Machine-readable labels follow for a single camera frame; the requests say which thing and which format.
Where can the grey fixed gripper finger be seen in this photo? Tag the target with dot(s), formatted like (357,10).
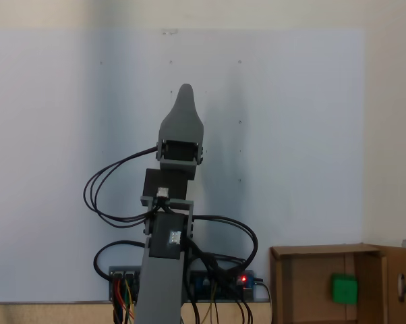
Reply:
(182,121)

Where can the green die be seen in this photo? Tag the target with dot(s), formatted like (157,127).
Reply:
(344,289)

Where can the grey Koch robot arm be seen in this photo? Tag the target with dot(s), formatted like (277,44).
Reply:
(162,287)

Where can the blue circuit board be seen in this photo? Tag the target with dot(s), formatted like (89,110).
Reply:
(200,283)

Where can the circuit board with jumper headers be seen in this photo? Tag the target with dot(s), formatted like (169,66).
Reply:
(117,272)

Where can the brown cardboard box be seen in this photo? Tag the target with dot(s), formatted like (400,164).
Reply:
(304,287)

